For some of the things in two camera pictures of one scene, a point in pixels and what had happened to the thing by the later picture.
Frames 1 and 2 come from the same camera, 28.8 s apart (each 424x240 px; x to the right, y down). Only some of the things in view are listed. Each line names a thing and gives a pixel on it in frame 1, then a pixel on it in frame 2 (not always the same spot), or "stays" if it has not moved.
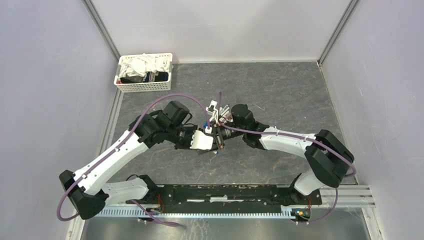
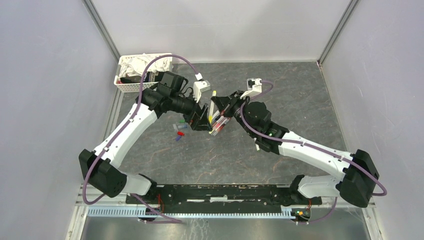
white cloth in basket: [143, 64] stays
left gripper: [191, 129] -> [198, 119]
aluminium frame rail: [94, 16] stays
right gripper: [219, 139] -> [226, 104]
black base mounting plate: [225, 198] stays
